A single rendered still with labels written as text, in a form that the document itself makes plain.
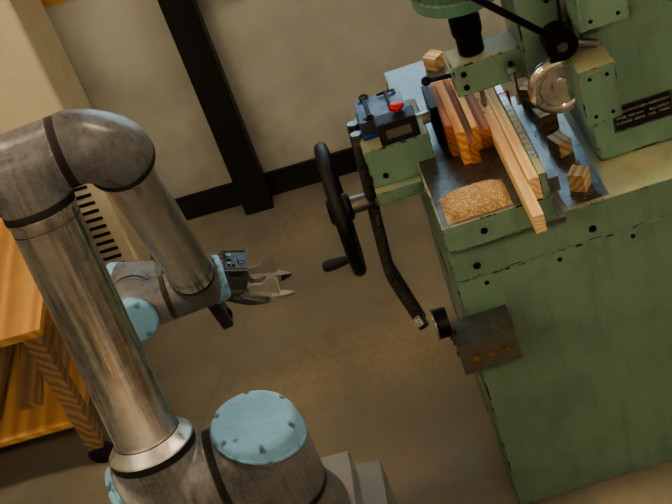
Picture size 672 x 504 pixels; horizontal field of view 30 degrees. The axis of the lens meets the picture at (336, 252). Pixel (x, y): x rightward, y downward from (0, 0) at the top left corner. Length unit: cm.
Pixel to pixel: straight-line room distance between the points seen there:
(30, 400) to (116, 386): 146
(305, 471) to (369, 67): 201
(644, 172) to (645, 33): 27
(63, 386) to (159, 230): 121
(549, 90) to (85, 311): 96
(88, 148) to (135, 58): 198
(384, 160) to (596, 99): 43
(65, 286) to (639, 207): 113
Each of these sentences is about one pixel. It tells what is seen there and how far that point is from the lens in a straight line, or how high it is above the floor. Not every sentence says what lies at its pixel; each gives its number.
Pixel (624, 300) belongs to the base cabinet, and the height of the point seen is 53.
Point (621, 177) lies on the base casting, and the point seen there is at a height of 80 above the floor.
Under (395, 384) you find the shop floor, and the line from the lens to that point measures 334.
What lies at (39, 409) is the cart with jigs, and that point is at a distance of 347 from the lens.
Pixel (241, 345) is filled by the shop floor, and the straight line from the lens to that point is 362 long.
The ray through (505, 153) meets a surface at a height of 94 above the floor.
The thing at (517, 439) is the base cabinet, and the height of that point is 22.
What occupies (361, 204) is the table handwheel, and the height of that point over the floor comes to 82.
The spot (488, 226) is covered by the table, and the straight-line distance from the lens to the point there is 233.
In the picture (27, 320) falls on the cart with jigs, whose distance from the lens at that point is 318.
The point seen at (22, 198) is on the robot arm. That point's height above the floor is 138.
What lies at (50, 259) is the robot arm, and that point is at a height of 127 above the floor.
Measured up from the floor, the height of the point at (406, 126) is 99.
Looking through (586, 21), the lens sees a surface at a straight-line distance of 227.
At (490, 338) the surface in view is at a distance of 249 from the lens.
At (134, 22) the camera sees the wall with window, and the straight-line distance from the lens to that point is 381.
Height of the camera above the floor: 234
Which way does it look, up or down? 38 degrees down
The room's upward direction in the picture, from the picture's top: 20 degrees counter-clockwise
